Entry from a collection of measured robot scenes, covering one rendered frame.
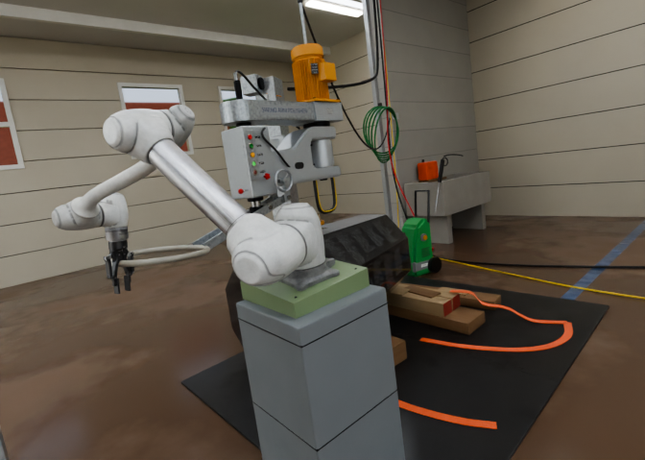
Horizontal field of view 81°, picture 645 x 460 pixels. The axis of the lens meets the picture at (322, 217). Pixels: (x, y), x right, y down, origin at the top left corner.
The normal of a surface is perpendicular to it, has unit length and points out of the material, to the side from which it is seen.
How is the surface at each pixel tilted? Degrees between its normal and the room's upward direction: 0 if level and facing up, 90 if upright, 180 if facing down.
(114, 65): 90
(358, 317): 90
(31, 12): 90
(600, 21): 90
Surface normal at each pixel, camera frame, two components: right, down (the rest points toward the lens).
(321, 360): 0.65, 0.02
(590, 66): -0.75, 0.18
